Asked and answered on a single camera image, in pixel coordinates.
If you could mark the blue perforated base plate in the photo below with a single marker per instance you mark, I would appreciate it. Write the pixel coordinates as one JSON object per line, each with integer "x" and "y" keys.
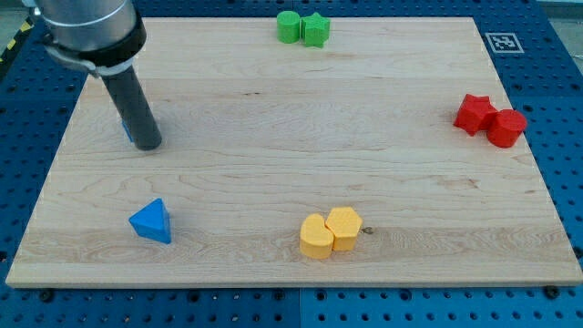
{"x": 38, "y": 97}

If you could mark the blue cube block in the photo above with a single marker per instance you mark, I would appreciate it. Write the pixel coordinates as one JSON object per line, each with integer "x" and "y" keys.
{"x": 126, "y": 129}

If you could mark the yellow hexagon block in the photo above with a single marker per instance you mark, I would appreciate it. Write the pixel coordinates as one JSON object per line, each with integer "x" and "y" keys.
{"x": 345, "y": 224}

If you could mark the wooden board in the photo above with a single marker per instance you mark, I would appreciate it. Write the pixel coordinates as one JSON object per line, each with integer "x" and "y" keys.
{"x": 258, "y": 135}

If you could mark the green cylinder block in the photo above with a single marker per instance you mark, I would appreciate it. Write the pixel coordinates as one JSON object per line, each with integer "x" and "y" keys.
{"x": 288, "y": 27}

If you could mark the white fiducial marker tag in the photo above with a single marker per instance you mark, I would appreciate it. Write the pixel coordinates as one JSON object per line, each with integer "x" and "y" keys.
{"x": 504, "y": 43}

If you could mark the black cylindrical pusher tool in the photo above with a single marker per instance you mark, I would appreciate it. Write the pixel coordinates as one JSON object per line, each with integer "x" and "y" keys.
{"x": 127, "y": 94}

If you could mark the green star block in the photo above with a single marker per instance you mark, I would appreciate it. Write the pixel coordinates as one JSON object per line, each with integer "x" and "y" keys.
{"x": 315, "y": 29}

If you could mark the red star block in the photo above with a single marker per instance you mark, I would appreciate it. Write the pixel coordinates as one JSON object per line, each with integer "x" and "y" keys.
{"x": 475, "y": 113}

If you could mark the red cylinder block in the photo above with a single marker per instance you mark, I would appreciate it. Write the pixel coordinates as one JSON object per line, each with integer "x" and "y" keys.
{"x": 506, "y": 128}

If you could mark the yellow heart block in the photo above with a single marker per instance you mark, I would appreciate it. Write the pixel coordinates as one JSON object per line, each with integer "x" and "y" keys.
{"x": 315, "y": 239}

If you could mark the blue triangle block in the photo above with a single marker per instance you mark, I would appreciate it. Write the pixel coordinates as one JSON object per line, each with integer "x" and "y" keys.
{"x": 152, "y": 222}

